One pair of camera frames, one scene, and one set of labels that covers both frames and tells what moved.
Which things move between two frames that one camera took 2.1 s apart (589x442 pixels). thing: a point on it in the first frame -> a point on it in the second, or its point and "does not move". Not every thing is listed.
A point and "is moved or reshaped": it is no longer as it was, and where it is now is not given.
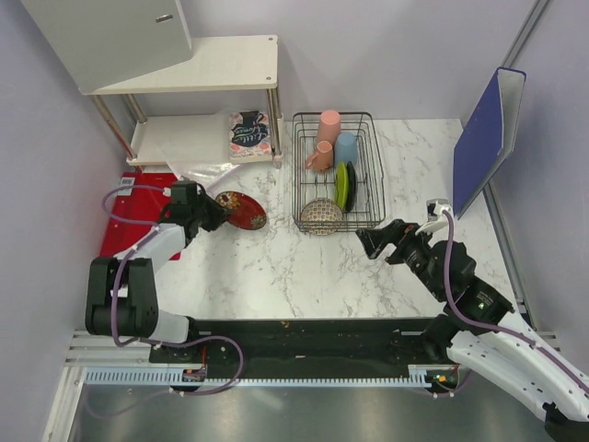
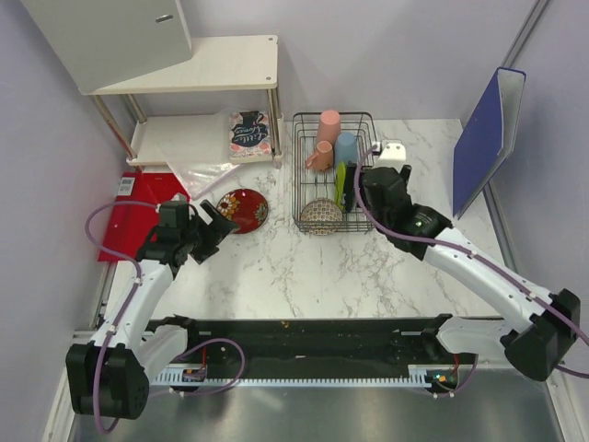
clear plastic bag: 203,172 does not move
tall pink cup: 329,126 does not move
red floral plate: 247,214 is moved or reshaped
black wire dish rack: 337,172 does not move
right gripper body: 411,249 -> 371,210
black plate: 352,187 does not move
